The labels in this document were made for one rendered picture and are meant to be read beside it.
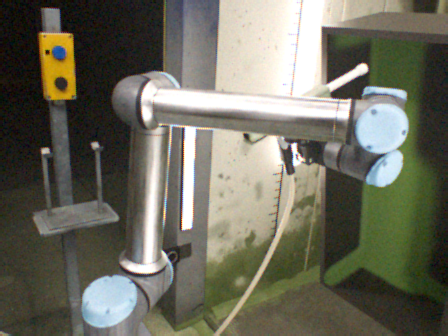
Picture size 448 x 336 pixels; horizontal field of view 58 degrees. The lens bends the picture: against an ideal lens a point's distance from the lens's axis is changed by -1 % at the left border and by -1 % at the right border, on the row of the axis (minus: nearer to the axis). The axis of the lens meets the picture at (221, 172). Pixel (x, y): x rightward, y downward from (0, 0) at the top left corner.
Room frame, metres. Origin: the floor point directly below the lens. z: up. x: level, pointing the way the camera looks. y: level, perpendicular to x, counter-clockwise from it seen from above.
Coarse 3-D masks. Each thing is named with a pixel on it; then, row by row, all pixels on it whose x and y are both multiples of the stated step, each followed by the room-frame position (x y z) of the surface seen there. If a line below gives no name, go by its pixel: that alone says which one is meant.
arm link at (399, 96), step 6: (366, 90) 0.89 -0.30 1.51; (372, 90) 0.87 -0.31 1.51; (378, 90) 0.86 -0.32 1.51; (384, 90) 0.86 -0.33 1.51; (390, 90) 0.86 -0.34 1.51; (396, 90) 0.86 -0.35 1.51; (402, 90) 0.87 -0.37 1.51; (366, 96) 0.89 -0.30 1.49; (372, 96) 0.87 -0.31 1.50; (378, 96) 0.85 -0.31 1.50; (384, 96) 0.84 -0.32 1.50; (390, 96) 0.85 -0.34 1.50; (396, 96) 0.85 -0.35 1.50; (402, 96) 0.86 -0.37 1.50; (402, 102) 0.86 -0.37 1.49; (402, 108) 0.82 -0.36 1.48
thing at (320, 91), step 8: (360, 64) 1.32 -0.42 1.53; (352, 72) 1.29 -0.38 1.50; (360, 72) 1.30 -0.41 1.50; (336, 80) 1.26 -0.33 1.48; (344, 80) 1.26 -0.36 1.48; (312, 88) 1.22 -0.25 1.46; (320, 88) 1.21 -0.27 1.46; (328, 88) 1.21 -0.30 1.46; (336, 88) 1.25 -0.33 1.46; (304, 96) 1.18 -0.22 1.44; (312, 96) 1.17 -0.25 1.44; (320, 96) 1.19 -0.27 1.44; (328, 96) 1.21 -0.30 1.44; (248, 136) 1.06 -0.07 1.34; (256, 136) 1.06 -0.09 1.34; (264, 136) 1.08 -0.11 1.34; (280, 152) 1.15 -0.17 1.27; (288, 152) 1.14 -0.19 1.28; (288, 160) 1.14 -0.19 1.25; (288, 168) 1.15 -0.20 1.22
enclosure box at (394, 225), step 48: (336, 48) 1.59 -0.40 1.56; (384, 48) 1.73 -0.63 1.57; (432, 48) 1.57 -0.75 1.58; (336, 96) 1.61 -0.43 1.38; (432, 96) 1.57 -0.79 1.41; (432, 144) 1.58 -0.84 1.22; (336, 192) 1.68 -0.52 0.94; (384, 192) 1.77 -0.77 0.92; (432, 192) 1.58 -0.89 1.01; (336, 240) 1.72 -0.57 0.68; (384, 240) 1.78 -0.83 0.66; (432, 240) 1.58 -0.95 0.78; (336, 288) 1.63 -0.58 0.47; (384, 288) 1.61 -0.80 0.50; (432, 288) 1.58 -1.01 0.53
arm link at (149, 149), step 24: (144, 144) 1.03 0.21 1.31; (168, 144) 1.07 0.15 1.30; (144, 168) 1.03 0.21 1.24; (168, 168) 1.09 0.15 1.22; (144, 192) 1.03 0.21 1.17; (144, 216) 1.03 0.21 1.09; (144, 240) 1.04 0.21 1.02; (120, 264) 1.05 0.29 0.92; (144, 264) 1.04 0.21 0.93; (168, 264) 1.14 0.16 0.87; (144, 288) 1.00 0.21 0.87
